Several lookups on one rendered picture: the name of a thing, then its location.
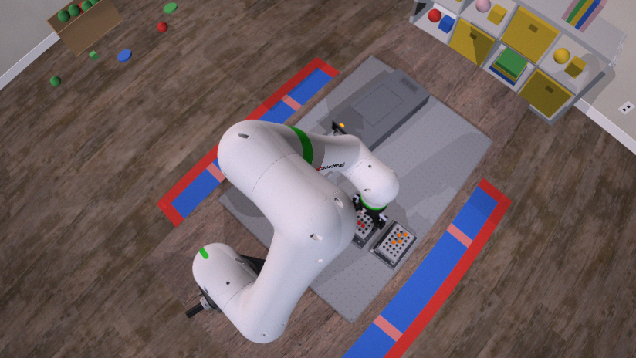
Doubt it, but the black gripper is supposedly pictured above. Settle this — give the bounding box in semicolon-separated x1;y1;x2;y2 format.
352;193;388;231

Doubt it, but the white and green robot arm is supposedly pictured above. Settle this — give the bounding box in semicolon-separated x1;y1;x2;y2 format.
185;120;400;343

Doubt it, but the white tube rack with holes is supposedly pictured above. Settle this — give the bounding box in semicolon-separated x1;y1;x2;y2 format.
355;211;374;241
377;224;414;263

